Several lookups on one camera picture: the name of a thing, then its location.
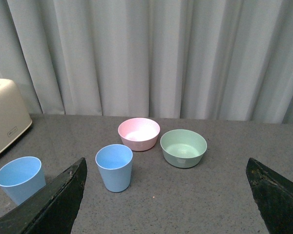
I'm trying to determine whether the blue plastic cup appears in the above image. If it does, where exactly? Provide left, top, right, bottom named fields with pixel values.
left=95, top=144, right=133, bottom=193
left=0, top=156, right=46, bottom=205

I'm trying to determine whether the cream white toaster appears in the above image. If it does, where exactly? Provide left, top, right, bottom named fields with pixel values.
left=0, top=78, right=32, bottom=154

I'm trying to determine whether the pink plastic bowl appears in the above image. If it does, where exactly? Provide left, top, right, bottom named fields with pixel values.
left=118, top=117, right=160, bottom=152

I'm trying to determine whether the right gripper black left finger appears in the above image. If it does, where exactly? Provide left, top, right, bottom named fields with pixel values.
left=0, top=157, right=87, bottom=234

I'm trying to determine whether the green plastic bowl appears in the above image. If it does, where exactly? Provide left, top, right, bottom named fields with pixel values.
left=160, top=129, right=208, bottom=168

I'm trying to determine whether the grey white curtain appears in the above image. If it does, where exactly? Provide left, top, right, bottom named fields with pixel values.
left=0, top=0, right=293, bottom=123

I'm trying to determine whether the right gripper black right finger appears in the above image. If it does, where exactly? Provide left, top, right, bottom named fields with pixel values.
left=246, top=158, right=293, bottom=234

